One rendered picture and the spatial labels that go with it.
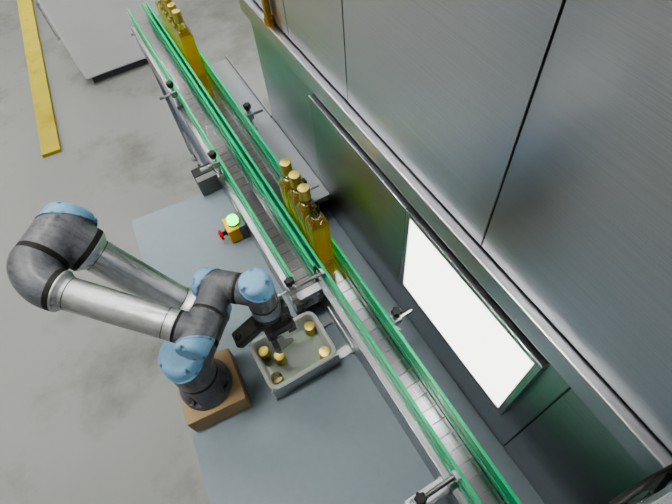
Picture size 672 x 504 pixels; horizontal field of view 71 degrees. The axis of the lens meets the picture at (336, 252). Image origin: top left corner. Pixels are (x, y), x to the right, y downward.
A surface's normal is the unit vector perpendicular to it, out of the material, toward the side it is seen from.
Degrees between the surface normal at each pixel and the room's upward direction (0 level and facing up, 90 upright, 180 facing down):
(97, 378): 0
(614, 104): 90
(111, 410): 0
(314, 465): 0
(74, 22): 90
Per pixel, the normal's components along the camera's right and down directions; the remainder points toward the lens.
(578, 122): -0.86, 0.45
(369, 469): -0.07, -0.54
